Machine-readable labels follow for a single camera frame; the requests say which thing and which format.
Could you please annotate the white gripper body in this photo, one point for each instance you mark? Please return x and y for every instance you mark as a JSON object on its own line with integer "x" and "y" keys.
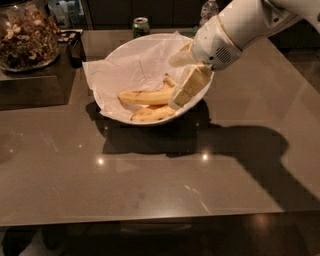
{"x": 213, "y": 43}

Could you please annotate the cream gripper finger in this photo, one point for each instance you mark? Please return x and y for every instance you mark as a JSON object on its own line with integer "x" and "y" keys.
{"x": 183, "y": 57}
{"x": 193, "y": 80}

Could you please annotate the yellow banana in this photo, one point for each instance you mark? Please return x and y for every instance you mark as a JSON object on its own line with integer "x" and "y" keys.
{"x": 147, "y": 97}
{"x": 154, "y": 113}

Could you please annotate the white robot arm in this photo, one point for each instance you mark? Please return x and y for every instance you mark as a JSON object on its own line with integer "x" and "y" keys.
{"x": 247, "y": 21}

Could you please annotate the white bowl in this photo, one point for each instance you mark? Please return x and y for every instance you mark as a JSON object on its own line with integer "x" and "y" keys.
{"x": 136, "y": 83}

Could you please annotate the clear plastic water bottle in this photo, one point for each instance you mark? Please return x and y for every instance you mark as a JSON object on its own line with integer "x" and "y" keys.
{"x": 209, "y": 9}

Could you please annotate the white paper liner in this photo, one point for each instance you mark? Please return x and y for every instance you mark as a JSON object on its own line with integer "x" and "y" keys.
{"x": 140, "y": 64}

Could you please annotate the green soda can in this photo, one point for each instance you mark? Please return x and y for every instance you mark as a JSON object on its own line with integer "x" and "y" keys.
{"x": 140, "y": 27}

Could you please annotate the dark object beside jar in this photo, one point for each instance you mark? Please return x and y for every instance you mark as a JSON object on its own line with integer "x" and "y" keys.
{"x": 74, "y": 44}

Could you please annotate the dark raised counter block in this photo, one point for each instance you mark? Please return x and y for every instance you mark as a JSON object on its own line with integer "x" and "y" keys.
{"x": 48, "y": 86}

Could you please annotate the glass jar of nuts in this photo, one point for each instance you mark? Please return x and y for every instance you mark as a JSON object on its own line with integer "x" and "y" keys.
{"x": 27, "y": 39}

